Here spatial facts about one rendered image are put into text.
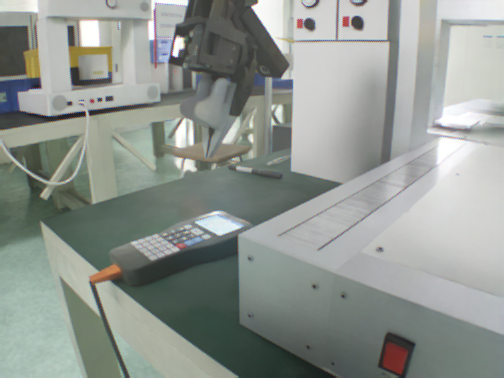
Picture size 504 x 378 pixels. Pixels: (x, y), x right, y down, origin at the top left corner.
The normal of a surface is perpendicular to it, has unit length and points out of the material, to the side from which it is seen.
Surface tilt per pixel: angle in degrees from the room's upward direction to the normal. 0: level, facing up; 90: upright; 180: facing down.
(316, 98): 90
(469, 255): 0
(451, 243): 0
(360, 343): 90
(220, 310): 0
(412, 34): 90
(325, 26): 90
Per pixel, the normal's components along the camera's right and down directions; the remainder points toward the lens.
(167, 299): 0.00, -0.95
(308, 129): -0.66, 0.24
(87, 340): 0.75, 0.22
